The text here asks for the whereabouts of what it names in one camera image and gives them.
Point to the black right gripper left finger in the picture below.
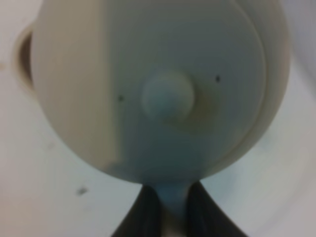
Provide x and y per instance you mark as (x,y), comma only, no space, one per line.
(144,218)

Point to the beige ceramic teapot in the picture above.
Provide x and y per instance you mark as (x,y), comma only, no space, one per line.
(160,92)

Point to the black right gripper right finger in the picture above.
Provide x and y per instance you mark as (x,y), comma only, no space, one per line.
(205,218)

